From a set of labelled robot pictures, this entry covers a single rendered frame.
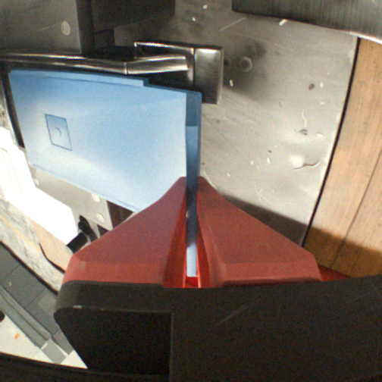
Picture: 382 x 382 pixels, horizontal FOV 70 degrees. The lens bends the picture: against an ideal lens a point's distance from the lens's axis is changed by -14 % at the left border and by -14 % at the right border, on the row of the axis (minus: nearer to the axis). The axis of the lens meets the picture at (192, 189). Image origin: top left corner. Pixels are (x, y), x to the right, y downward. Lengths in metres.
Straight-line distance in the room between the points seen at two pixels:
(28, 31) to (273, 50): 0.15
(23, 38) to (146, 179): 0.12
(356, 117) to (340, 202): 0.07
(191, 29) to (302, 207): 0.15
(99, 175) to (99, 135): 0.03
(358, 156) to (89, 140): 0.16
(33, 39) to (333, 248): 0.26
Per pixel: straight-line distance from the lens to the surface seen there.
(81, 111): 0.17
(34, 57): 0.19
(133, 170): 0.16
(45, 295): 5.55
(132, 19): 0.19
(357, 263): 0.27
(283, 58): 0.20
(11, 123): 0.25
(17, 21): 0.21
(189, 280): 0.37
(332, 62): 0.19
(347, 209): 0.23
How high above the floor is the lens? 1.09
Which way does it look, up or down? 42 degrees down
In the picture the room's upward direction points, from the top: 136 degrees counter-clockwise
